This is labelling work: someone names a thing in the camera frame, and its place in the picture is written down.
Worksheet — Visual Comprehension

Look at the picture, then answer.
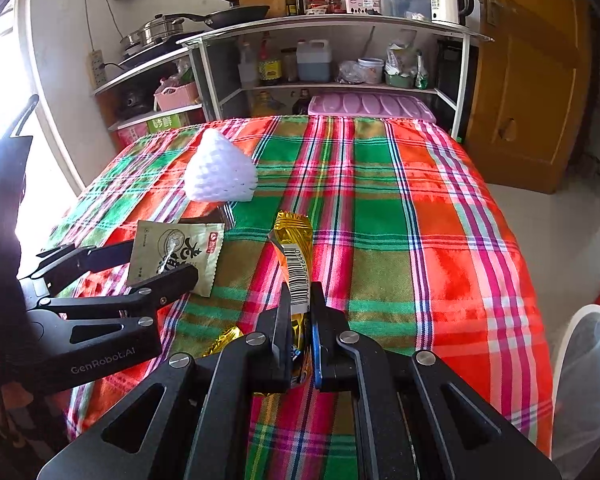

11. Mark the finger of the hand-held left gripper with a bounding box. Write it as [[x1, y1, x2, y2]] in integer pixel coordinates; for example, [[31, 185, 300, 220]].
[[27, 264, 201, 348], [20, 239, 136, 295]]

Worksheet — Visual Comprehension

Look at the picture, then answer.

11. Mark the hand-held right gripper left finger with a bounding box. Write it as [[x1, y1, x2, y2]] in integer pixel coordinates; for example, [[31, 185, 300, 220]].
[[37, 282, 293, 480]]

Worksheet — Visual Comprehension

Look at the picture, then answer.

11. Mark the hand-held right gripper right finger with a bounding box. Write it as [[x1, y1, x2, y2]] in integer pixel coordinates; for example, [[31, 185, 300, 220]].
[[307, 281, 563, 480]]

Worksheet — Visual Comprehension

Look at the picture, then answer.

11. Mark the green and white snack packet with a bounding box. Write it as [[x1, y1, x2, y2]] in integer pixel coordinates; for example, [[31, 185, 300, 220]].
[[127, 220, 226, 297]]

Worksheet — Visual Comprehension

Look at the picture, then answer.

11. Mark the gold foil snack wrapper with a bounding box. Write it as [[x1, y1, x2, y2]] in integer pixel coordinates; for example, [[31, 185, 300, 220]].
[[202, 210, 313, 386]]

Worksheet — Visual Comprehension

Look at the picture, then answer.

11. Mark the white bin with clear liner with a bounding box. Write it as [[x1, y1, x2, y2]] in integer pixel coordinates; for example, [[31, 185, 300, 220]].
[[550, 304, 600, 468]]

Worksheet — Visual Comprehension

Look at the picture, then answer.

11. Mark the white foam fruit net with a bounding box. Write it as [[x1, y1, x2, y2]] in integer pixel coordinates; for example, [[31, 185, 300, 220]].
[[185, 129, 258, 204]]

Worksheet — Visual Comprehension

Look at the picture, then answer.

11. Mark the pink carton box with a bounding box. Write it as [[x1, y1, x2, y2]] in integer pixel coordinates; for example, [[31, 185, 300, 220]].
[[115, 125, 151, 150]]

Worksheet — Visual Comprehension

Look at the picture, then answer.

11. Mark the plaid tablecloth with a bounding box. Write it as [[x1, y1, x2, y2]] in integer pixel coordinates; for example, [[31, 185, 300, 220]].
[[45, 115, 553, 480]]

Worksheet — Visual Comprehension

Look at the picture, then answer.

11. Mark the green carton box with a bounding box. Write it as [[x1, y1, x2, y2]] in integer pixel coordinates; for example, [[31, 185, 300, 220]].
[[146, 111, 191, 134]]

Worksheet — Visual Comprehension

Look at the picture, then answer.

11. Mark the black cooking appliance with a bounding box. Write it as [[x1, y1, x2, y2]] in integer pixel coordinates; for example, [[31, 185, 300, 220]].
[[115, 87, 156, 121]]

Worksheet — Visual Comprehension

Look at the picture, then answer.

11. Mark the pink plastic basket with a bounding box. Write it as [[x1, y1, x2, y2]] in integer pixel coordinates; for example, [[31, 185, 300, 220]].
[[154, 80, 201, 112]]

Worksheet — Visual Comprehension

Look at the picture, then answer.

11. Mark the beige power strip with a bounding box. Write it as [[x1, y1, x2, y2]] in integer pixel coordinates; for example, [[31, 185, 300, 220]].
[[88, 50, 106, 88]]

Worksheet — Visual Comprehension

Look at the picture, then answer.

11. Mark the white metal shelf unit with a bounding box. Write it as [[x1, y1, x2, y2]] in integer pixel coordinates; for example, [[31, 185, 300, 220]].
[[177, 14, 495, 138], [92, 47, 206, 149]]

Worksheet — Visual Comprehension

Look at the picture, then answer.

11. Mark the yellow oil bottle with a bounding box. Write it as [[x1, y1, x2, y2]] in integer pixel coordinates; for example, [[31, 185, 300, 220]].
[[252, 91, 286, 117]]

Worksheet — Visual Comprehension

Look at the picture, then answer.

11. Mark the black induction cooker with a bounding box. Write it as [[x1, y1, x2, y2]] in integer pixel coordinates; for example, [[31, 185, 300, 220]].
[[117, 32, 203, 67]]

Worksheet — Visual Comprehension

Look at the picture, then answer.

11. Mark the window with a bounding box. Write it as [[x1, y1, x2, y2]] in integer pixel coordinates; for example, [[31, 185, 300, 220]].
[[0, 0, 86, 271]]

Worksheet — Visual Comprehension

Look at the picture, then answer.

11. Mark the clear plastic bottle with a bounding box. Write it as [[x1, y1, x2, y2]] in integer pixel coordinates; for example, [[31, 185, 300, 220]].
[[237, 42, 259, 86]]

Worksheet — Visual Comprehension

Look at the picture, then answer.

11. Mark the steel steamer pot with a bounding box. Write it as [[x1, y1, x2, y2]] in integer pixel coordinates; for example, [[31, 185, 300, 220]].
[[120, 15, 187, 48]]

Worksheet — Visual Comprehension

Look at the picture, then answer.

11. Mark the red-capped sauce bottle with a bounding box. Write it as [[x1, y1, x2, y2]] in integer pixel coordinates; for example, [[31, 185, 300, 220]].
[[258, 32, 282, 86]]

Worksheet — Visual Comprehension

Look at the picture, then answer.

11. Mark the pink plastic tray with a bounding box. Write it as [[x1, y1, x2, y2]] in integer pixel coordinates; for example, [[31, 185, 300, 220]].
[[307, 92, 438, 123]]

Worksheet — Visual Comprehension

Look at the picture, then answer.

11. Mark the plastic jug with dark liquid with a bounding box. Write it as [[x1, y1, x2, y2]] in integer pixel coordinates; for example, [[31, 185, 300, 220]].
[[296, 39, 332, 82]]

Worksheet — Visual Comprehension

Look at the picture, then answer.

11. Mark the crumpled clear plastic bag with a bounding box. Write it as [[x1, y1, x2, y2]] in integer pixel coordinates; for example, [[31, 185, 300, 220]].
[[336, 60, 363, 84]]

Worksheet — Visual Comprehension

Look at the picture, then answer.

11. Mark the black frying pan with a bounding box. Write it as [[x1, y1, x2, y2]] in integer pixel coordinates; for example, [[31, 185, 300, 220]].
[[167, 0, 271, 29]]

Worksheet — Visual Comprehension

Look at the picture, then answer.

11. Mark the white plastic jar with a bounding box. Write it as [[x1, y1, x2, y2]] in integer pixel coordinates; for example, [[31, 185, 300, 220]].
[[357, 57, 385, 83]]

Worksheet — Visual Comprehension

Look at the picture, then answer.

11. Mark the green bowl with bags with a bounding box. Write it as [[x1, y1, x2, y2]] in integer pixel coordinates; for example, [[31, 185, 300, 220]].
[[384, 42, 416, 88]]

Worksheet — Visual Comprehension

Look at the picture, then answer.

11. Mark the wooden door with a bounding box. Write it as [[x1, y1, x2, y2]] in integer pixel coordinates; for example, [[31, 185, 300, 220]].
[[467, 0, 593, 195]]

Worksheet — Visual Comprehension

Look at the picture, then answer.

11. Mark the grey plastic storage box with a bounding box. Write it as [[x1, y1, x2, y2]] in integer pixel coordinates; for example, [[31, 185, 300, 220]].
[[378, 0, 432, 18]]

